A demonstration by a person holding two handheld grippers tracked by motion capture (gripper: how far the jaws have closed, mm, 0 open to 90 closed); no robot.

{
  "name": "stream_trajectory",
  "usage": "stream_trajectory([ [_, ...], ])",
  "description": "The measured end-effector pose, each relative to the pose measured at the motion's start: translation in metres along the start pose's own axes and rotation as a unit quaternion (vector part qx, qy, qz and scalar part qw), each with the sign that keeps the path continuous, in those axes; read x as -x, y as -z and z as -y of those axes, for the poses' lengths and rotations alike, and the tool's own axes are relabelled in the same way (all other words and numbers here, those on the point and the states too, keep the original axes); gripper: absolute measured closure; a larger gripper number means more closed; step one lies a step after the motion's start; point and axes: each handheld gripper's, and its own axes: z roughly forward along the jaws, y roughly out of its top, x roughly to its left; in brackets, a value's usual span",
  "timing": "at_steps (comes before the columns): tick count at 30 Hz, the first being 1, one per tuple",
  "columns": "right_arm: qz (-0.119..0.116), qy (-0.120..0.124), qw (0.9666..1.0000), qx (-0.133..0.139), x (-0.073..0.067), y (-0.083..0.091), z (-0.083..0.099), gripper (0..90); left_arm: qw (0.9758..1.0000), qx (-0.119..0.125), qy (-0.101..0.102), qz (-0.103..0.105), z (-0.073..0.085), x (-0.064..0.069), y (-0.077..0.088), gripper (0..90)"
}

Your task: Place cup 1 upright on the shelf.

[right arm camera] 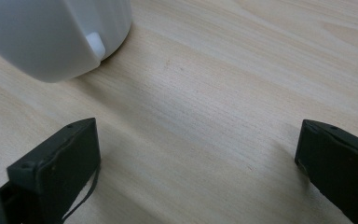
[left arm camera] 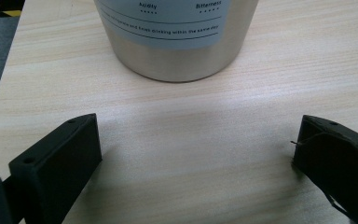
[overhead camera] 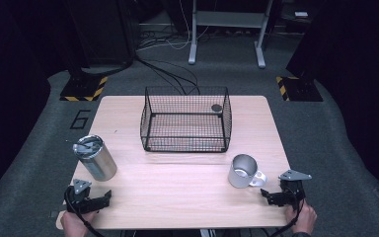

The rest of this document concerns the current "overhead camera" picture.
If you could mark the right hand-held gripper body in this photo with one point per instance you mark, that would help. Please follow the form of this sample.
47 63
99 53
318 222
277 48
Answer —
295 191

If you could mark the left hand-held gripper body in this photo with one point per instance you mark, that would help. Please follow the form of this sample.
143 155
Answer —
79 200

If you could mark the stainless steel tumbler with lid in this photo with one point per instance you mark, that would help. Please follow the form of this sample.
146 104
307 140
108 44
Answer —
98 163

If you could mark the person's left hand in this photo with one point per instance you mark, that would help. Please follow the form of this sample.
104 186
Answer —
75 223

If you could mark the person's right hand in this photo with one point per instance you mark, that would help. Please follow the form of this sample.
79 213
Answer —
304 219

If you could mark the black yellow striped stand base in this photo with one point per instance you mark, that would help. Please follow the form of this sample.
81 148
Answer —
82 89
299 89

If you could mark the dark round disc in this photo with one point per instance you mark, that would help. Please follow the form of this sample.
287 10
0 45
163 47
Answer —
216 107

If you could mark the black stand column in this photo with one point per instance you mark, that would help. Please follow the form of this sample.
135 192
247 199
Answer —
102 33

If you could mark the small white box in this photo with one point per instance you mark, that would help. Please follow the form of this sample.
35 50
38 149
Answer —
301 14

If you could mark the white desk frame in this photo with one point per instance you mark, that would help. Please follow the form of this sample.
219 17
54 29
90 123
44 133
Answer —
228 19

